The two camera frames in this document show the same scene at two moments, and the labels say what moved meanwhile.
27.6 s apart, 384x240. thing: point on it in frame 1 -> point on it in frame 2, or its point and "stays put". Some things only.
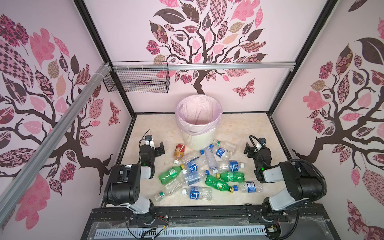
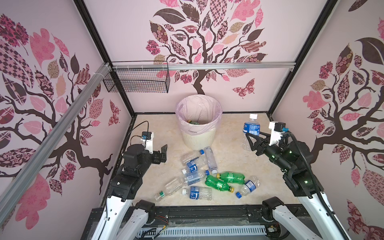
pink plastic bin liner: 198,114 stays put
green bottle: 230,176 stays put
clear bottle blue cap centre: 190,178 stays put
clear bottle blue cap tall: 211,159 stays put
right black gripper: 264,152 -> 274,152
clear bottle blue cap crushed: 193,156 stays put
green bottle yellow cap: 169,175 -> 190,121
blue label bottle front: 195,193 stays put
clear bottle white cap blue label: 229,166 -> 251,126
